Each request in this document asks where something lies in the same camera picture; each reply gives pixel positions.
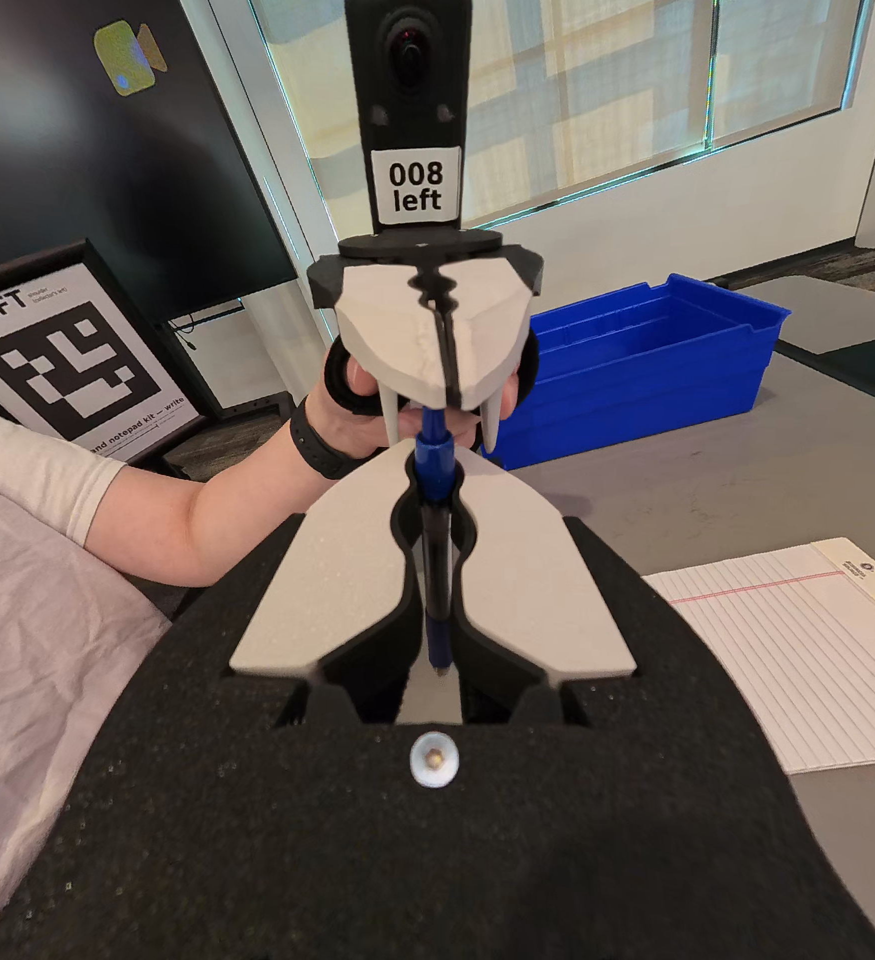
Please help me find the person's left hand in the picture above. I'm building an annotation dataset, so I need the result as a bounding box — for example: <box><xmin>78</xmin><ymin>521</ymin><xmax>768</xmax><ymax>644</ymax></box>
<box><xmin>304</xmin><ymin>357</ymin><xmax>521</xmax><ymax>460</ymax></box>

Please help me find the large black wall screen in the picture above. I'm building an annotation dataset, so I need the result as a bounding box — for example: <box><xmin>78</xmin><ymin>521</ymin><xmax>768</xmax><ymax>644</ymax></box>
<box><xmin>0</xmin><ymin>0</ymin><xmax>300</xmax><ymax>324</ymax></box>

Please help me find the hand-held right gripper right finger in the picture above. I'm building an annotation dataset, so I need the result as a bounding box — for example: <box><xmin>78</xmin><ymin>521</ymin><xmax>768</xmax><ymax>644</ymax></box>
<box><xmin>452</xmin><ymin>446</ymin><xmax>640</xmax><ymax>687</ymax></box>

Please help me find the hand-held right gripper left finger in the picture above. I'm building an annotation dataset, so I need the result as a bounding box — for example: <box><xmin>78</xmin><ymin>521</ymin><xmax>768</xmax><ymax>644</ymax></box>
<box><xmin>227</xmin><ymin>439</ymin><xmax>424</xmax><ymax>682</ymax></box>

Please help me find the window with roller blind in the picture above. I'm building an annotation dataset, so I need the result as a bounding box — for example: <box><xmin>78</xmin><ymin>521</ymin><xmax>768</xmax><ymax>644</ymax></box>
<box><xmin>250</xmin><ymin>0</ymin><xmax>875</xmax><ymax>230</ymax></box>

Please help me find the black metal frame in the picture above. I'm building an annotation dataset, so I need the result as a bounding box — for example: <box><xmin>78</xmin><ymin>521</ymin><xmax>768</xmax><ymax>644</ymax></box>
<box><xmin>212</xmin><ymin>386</ymin><xmax>296</xmax><ymax>421</ymax></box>

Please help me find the blue pen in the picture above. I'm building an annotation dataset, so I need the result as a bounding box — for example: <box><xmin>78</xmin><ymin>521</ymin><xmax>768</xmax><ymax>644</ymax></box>
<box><xmin>415</xmin><ymin>405</ymin><xmax>457</xmax><ymax>680</ymax></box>

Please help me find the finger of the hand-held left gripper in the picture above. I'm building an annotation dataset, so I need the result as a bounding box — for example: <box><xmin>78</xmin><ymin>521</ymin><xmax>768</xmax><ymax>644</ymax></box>
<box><xmin>334</xmin><ymin>261</ymin><xmax>454</xmax><ymax>453</ymax></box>
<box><xmin>441</xmin><ymin>258</ymin><xmax>534</xmax><ymax>456</ymax></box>

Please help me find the black wristwatch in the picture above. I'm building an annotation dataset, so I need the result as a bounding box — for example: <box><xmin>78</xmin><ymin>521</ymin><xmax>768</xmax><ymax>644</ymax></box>
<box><xmin>289</xmin><ymin>397</ymin><xmax>367</xmax><ymax>481</ymax></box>

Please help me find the framed tag sign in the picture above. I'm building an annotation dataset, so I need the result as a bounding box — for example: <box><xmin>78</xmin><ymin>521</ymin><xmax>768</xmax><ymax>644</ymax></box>
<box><xmin>0</xmin><ymin>240</ymin><xmax>210</xmax><ymax>465</ymax></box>

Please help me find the person's white shirt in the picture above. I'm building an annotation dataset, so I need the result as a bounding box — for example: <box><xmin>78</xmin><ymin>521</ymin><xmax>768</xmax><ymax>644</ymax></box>
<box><xmin>0</xmin><ymin>401</ymin><xmax>176</xmax><ymax>957</ymax></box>

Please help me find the person's left forearm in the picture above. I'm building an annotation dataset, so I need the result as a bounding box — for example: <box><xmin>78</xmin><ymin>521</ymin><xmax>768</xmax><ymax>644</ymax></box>
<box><xmin>81</xmin><ymin>450</ymin><xmax>349</xmax><ymax>590</ymax></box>

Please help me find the blue plastic bin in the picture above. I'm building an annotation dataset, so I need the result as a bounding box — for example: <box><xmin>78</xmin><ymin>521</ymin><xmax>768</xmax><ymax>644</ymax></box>
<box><xmin>493</xmin><ymin>273</ymin><xmax>793</xmax><ymax>472</ymax></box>

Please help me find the white lined notepad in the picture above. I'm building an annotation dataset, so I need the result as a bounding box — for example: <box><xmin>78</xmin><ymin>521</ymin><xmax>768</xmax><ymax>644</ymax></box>
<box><xmin>643</xmin><ymin>536</ymin><xmax>875</xmax><ymax>775</ymax></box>

